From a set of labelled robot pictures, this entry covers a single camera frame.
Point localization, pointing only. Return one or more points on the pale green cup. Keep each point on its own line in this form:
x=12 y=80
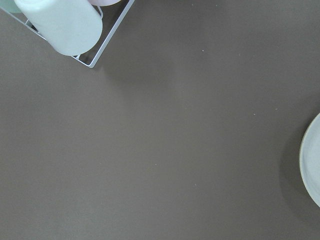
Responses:
x=71 y=27

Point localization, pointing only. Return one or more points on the pale pink cup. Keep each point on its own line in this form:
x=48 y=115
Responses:
x=103 y=3

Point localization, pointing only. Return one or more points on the cream round plate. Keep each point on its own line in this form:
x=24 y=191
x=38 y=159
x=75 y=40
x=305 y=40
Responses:
x=309 y=160

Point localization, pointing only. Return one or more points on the mint green cup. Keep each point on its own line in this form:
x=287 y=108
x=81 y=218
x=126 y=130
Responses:
x=9 y=6

